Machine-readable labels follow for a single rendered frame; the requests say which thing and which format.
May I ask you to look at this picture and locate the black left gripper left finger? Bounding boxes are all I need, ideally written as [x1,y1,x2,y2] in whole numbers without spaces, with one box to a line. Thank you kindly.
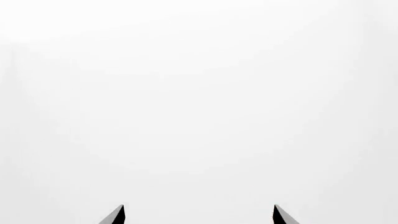
[98,203,126,224]

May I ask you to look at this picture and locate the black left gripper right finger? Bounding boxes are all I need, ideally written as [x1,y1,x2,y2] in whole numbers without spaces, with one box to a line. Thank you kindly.
[272,203,300,224]

